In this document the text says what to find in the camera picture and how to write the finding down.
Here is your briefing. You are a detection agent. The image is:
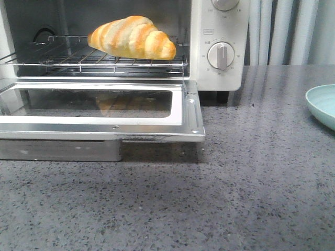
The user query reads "golden croissant bread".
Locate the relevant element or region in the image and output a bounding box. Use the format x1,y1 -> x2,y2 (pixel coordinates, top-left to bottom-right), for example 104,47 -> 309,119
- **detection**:
87,16 -> 176,61

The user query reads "glass oven door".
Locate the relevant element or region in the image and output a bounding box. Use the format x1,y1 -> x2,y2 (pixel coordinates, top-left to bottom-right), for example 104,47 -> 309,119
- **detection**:
0,79 -> 206,162

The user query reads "black oven foot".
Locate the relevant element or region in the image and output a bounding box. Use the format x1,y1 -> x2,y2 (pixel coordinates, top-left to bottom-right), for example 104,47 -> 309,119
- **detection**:
216,91 -> 229,104

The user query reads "white toaster oven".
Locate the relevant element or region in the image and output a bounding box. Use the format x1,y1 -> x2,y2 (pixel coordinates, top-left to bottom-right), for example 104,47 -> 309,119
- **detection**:
0,0 -> 251,105

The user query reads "lower timer knob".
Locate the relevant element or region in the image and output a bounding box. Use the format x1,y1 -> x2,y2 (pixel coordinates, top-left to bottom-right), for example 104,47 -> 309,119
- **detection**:
207,42 -> 235,71

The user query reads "upper temperature knob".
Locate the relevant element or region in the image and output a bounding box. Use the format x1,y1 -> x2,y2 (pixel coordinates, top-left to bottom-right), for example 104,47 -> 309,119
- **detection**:
211,0 -> 239,12

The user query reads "white curtain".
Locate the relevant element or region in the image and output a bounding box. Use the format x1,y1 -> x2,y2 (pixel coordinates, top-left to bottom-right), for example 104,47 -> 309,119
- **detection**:
244,0 -> 334,66

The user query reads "light green round plate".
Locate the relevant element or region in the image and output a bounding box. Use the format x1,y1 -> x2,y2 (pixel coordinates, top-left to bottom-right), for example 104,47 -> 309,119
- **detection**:
305,84 -> 335,131

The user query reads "metal wire oven rack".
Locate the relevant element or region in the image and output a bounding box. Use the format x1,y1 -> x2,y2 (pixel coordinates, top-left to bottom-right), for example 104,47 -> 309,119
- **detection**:
1,35 -> 189,77

